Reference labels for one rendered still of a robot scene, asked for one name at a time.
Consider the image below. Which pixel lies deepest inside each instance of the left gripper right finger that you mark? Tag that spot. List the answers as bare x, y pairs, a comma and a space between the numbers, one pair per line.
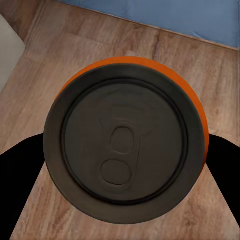
223, 160

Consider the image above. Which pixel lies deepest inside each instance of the can of soda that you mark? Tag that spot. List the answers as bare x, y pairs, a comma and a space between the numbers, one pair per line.
126, 140

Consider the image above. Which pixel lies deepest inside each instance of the sofa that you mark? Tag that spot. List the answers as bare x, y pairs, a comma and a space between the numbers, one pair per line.
216, 22

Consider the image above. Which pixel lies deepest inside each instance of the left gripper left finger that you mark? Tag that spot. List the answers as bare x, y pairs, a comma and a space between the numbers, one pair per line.
19, 169

